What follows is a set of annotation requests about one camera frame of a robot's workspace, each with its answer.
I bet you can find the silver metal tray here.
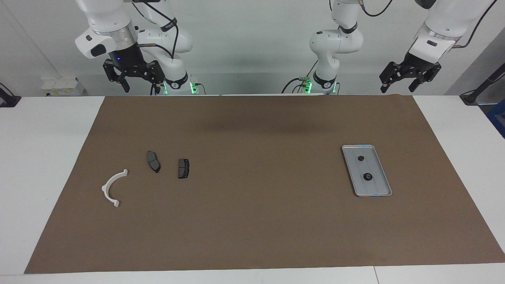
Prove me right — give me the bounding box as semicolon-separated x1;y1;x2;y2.
342;144;393;197

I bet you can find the white box yellow label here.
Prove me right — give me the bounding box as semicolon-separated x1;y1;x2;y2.
41;77;85;97

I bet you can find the dark curved brake pad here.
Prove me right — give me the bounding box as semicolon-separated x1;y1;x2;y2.
146;151;161;174

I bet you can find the blue crate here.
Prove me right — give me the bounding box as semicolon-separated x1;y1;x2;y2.
486;99;505;138

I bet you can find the brown table mat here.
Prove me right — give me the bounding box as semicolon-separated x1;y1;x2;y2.
24;95;505;275

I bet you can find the black base power cable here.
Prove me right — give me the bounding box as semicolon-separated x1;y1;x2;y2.
281;61;318;94
149;78;167;95

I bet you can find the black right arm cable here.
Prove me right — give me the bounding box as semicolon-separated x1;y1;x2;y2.
132;0;180;60

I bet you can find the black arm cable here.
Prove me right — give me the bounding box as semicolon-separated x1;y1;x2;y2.
132;0;180;60
357;0;498;50

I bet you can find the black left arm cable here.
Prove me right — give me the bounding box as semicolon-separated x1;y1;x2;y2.
357;0;498;50

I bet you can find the white curved plastic bracket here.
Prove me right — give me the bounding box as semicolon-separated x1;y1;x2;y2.
101;169;129;208

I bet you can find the black desk clamp mount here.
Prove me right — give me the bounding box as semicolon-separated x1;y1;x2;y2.
0;83;21;108

